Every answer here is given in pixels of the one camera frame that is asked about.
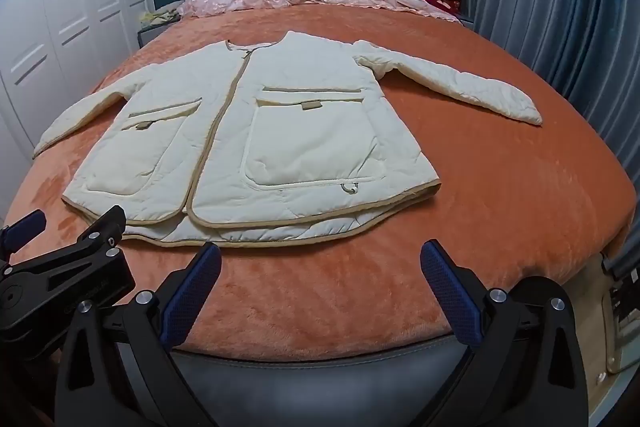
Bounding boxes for yellowish cloth on nightstand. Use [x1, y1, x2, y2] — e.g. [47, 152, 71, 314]
[140, 4, 180, 25]

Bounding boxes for white wardrobe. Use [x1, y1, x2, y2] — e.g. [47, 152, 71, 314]
[0, 0, 156, 168]

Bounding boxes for grey-blue curtain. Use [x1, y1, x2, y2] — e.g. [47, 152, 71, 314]
[465, 0, 640, 278]

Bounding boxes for orange plush blanket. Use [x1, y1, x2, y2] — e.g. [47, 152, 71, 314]
[0, 4, 638, 363]

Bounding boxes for dark nightstand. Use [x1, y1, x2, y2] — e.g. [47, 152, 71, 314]
[137, 19, 176, 48]

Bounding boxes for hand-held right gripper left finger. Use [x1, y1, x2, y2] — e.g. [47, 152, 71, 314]
[54, 242, 223, 427]

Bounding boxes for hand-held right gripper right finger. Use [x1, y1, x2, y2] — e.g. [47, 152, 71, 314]
[420, 239, 591, 427]

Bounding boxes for cream quilted jacket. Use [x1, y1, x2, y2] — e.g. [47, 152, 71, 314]
[32, 31, 543, 249]

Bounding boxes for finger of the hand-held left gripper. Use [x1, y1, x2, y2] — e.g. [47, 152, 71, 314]
[0, 209, 47, 258]
[10, 205, 128, 275]

